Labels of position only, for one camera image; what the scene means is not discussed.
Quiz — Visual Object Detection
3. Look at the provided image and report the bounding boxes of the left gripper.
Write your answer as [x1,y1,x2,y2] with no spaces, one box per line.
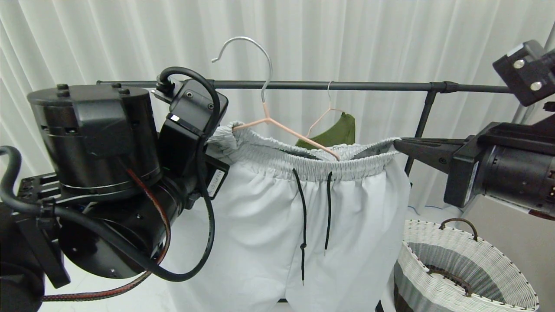
[59,154,230,279]

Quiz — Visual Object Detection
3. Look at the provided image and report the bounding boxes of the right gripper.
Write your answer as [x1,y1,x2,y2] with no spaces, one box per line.
[393,134,555,216]

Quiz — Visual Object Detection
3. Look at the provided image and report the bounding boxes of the green long-sleeved shirt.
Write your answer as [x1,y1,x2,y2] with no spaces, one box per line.
[295,112,356,150]

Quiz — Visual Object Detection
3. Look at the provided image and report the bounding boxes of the pale grey shorts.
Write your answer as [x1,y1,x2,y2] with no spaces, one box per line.
[167,121,412,312]

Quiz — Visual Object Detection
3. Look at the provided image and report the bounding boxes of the pink clothes hanger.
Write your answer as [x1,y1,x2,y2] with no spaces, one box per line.
[211,36,342,162]
[307,81,345,139]

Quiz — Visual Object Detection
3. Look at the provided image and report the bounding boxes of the black clothes rack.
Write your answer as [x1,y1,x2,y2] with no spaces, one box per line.
[96,79,514,312]

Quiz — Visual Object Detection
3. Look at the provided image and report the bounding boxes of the white laundry basket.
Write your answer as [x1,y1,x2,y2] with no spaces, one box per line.
[392,218,540,312]

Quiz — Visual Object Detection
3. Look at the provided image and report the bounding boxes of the white curtain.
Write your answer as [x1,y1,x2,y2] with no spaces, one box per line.
[0,0,555,217]

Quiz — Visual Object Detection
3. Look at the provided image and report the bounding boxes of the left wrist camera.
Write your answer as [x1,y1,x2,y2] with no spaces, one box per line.
[152,78,229,176]

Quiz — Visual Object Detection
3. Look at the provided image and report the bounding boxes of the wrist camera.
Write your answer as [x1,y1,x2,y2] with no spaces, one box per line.
[152,78,229,176]
[477,40,555,148]

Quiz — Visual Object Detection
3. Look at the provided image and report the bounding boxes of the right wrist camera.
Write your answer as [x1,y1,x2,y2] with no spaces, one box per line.
[477,40,555,148]

